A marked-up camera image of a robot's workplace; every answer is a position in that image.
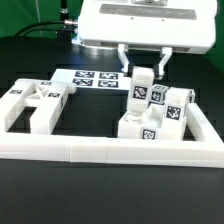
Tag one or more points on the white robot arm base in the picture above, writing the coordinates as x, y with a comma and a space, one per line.
97, 30

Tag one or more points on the white tagged cube left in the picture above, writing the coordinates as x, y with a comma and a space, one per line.
158, 93

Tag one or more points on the white marker sheet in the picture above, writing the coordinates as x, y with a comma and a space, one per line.
93, 79

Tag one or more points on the white tagged cube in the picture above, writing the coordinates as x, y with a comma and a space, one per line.
191, 98
158, 93

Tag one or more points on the white tagged cube right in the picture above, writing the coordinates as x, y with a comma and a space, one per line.
191, 98

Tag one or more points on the white chair seat block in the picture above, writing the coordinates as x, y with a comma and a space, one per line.
149, 125

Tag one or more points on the white chair back frame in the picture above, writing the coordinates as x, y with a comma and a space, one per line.
48, 98

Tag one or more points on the white U-shaped fixture frame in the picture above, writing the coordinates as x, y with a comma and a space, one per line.
206, 150

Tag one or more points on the black antenna post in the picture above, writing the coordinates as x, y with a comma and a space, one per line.
63, 34

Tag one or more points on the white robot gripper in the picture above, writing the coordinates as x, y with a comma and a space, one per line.
186, 26

